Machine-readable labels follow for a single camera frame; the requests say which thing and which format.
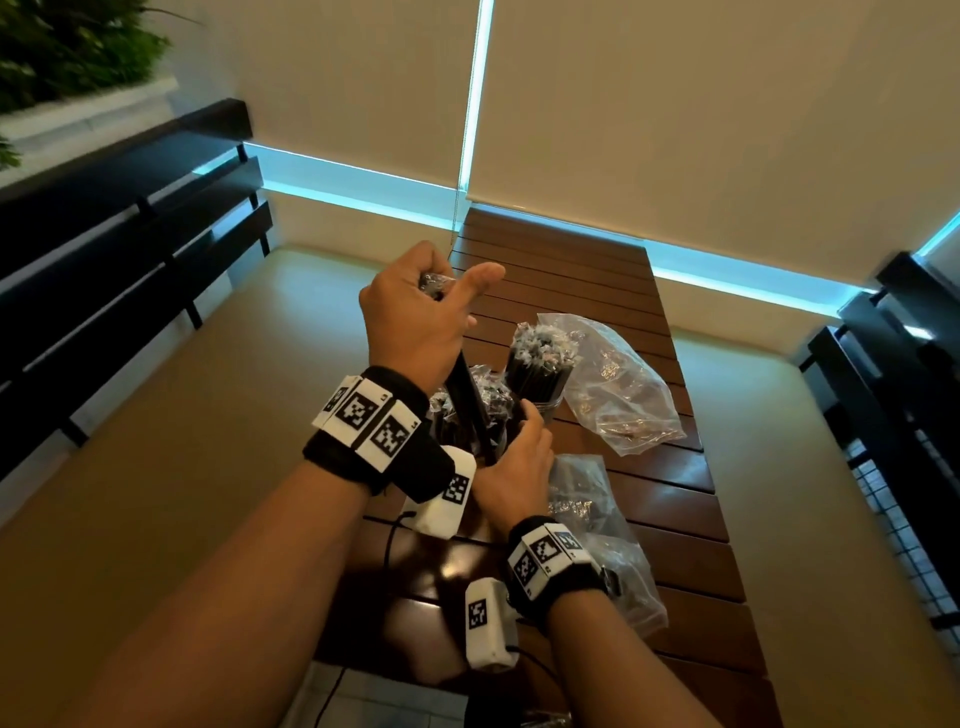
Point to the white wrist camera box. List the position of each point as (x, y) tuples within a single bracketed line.
[(491, 645), (442, 517)]

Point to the black straw bundle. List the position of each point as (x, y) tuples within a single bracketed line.
[(469, 405)]

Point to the transparent plastic cup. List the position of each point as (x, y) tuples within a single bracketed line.
[(551, 411)]

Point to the person's right hand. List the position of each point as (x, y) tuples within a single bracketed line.
[(521, 480)]

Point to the beige roller blind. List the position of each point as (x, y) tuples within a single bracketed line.
[(712, 112), (337, 75)]

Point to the crumpled clear wrapper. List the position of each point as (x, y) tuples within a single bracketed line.
[(547, 720)]

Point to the black slatted bench backrest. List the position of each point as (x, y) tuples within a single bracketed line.
[(97, 255), (900, 405)]

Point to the person's right forearm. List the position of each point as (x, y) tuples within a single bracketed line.
[(622, 667)]

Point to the beige padded bench seat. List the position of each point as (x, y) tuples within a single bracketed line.
[(187, 420), (810, 525)]

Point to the clear plastic zip bag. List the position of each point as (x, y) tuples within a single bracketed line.
[(622, 397), (615, 555)]

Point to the black wristband with white markers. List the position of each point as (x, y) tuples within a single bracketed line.
[(570, 585), (420, 472)]

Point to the green plant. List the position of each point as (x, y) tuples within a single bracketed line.
[(67, 52)]

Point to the person's left forearm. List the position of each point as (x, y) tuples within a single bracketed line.
[(225, 615)]

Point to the white planter ledge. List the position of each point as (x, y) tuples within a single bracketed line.
[(90, 112)]

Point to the person's left hand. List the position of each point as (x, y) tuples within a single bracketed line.
[(412, 322)]

